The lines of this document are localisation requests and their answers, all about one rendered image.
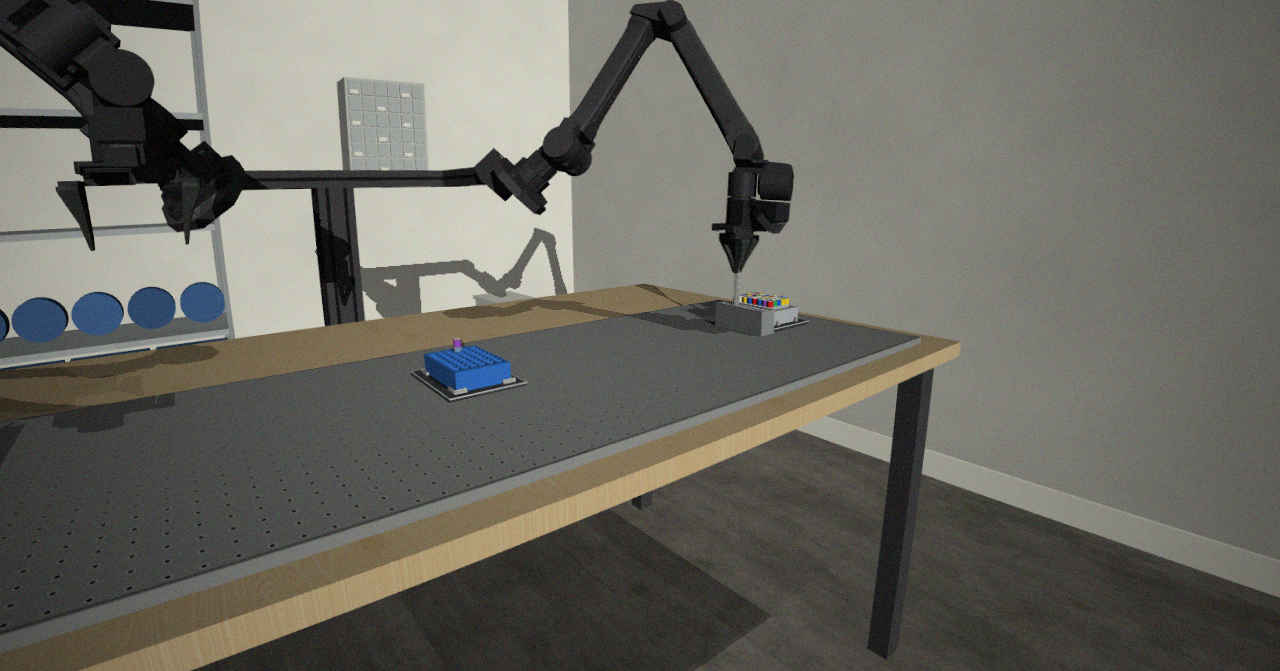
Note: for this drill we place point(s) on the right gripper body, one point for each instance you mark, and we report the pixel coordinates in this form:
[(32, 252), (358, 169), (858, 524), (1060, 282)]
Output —
[(96, 173)]

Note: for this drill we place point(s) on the blue tube carrier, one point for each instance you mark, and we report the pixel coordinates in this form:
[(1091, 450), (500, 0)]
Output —
[(490, 369)]

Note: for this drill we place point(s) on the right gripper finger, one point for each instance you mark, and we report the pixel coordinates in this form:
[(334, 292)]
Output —
[(190, 193), (71, 196)]

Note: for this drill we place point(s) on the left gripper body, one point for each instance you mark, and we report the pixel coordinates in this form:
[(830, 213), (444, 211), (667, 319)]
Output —
[(737, 232)]

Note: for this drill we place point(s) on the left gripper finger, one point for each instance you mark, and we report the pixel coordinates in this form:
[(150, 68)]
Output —
[(751, 246), (742, 247)]

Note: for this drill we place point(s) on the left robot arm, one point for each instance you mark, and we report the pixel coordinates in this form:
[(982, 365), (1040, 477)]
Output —
[(774, 181)]

